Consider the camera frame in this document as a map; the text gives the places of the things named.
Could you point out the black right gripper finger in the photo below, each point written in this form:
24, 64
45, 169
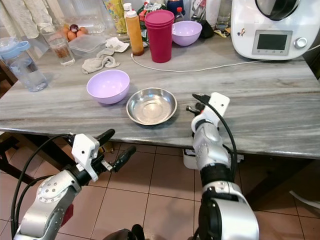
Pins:
190, 108

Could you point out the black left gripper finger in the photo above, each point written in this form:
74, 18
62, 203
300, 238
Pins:
124, 159
105, 136

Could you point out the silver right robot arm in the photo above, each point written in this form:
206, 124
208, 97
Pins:
212, 145

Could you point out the stainless steel bowl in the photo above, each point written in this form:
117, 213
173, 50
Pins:
151, 106

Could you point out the lilac plastic bowl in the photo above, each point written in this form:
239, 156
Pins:
108, 86
187, 32

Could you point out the dark red cloth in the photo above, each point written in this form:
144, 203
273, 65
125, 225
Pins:
68, 215

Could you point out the dark table with grey top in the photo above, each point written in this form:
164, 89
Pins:
270, 110

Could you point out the crumpled grey white cloth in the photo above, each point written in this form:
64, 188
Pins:
102, 62

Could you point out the dark robot leg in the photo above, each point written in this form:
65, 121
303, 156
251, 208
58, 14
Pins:
125, 234

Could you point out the magenta lidded plastic tumbler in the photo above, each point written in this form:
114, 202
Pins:
160, 37

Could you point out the small black object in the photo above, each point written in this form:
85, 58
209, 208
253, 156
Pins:
206, 30

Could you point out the orange sauce bottle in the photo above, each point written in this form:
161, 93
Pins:
134, 35

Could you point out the clear lidded plastic container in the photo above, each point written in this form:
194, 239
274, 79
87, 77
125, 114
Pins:
90, 45

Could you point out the clear drinking glass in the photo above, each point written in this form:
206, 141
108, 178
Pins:
62, 47

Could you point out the brown egg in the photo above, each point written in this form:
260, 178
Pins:
78, 34
83, 31
69, 36

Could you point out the clear pitcher with blue lid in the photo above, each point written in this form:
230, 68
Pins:
25, 65

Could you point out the purple onion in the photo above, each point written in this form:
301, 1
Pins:
73, 28

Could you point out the white kitchen machine with display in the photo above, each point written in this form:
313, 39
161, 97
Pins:
270, 25

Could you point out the clear plastic tub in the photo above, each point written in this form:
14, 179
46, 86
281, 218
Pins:
85, 22

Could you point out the white capped bottle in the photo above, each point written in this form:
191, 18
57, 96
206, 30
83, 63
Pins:
127, 7

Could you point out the yellow food package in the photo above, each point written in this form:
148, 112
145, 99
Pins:
114, 12

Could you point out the pale hanging cloth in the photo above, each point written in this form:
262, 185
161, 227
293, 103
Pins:
25, 15

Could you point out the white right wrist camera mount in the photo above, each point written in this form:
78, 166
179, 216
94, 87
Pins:
219, 104

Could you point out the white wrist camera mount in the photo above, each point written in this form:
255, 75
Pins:
219, 104
86, 152

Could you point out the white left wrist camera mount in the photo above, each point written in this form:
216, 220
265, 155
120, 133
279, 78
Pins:
86, 152

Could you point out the white metal tube frame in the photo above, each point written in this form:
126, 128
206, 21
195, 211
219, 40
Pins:
305, 200

